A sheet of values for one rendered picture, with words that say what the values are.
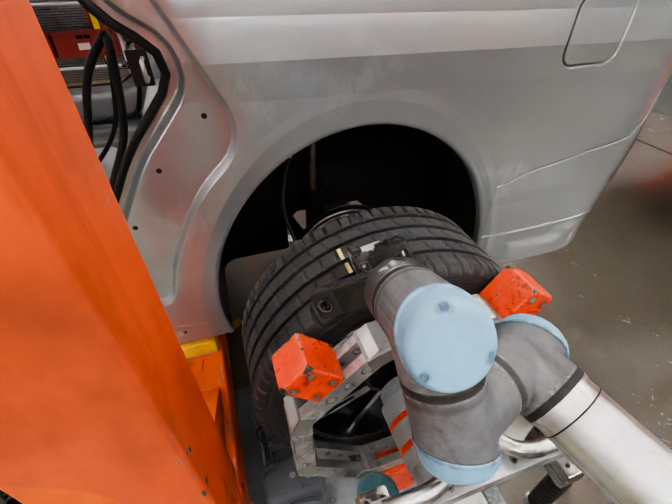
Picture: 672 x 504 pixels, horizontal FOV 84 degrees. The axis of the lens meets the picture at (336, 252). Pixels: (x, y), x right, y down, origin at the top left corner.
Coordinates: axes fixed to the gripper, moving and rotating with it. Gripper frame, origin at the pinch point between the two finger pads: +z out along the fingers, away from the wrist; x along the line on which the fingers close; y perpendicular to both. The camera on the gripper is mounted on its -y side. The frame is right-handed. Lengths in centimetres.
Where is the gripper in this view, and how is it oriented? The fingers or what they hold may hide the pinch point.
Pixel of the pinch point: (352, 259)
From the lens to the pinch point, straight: 68.5
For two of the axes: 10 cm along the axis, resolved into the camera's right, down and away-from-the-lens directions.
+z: -1.5, -2.2, 9.6
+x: -3.9, -8.9, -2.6
